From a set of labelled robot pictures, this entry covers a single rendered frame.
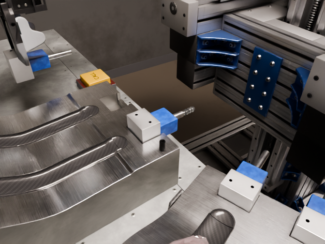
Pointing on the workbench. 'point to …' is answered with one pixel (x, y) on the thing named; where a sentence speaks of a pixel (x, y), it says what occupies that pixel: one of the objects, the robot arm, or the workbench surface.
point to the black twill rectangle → (175, 198)
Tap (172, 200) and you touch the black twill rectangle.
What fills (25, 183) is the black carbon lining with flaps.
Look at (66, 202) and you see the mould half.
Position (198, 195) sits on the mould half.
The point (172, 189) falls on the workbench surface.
